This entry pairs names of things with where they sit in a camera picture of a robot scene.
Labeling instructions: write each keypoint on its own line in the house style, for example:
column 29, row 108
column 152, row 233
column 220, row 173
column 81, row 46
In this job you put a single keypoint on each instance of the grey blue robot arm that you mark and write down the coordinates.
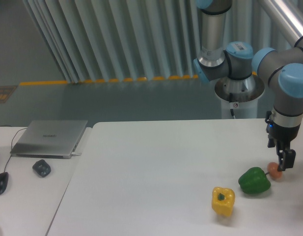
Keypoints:
column 282, row 72

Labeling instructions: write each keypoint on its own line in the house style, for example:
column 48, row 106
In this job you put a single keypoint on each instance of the silver laptop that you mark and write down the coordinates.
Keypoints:
column 50, row 139

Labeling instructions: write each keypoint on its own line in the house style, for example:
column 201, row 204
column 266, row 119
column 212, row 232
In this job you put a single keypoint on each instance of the black computer mouse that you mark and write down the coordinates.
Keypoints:
column 3, row 181

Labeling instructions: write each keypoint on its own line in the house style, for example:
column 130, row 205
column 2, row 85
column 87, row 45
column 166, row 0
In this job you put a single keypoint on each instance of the orange peach fruit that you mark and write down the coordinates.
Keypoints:
column 272, row 169

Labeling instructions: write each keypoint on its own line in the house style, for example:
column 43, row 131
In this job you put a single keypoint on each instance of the dark grey small case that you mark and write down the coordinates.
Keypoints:
column 42, row 168

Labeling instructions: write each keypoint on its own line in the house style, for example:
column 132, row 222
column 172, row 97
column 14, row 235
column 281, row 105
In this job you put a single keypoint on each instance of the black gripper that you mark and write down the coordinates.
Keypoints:
column 281, row 131

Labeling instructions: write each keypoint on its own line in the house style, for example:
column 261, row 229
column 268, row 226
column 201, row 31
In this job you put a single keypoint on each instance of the yellow bell pepper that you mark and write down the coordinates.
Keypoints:
column 223, row 200

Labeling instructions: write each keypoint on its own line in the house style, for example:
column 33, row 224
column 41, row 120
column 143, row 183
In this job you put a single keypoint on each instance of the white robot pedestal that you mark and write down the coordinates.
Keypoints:
column 239, row 98

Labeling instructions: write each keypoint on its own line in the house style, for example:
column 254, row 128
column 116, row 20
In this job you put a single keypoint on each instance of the green bell pepper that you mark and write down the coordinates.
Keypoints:
column 254, row 181

